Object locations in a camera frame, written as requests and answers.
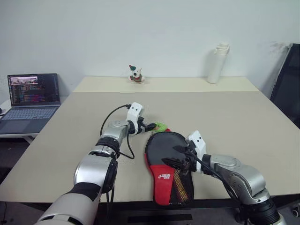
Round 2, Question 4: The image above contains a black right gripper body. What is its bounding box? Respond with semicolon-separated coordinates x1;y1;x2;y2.
182;141;199;173

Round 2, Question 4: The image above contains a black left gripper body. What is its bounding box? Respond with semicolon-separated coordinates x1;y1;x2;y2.
134;116;147;135

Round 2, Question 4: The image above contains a green pompom zipper charm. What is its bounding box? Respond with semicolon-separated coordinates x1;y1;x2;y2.
152;120;168;132

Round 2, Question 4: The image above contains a black red paddle case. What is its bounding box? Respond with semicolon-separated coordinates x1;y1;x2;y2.
143;127;195;207

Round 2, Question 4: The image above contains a small plush dog toy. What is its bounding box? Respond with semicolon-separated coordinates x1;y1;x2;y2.
127;64;146;84

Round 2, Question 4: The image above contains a white water bottle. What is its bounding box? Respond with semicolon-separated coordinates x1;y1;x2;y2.
206;42;231;84

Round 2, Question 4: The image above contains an open blue-grey laptop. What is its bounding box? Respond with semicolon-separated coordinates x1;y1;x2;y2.
0;73;62;135

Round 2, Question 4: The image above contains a black office chair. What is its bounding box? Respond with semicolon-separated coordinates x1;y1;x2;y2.
269;42;300;130

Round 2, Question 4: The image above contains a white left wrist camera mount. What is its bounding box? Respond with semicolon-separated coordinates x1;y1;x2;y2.
126;102;144;137

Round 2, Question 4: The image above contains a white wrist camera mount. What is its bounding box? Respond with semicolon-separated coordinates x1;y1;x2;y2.
126;102;144;137
186;130;207;174

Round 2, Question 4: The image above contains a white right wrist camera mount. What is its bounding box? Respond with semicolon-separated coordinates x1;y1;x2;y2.
186;130;207;174

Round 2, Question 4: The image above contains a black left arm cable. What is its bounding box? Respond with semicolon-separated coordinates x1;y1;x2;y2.
100;104;136;205

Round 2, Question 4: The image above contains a black table frame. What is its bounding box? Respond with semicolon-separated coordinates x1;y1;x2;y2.
98;195;300;224

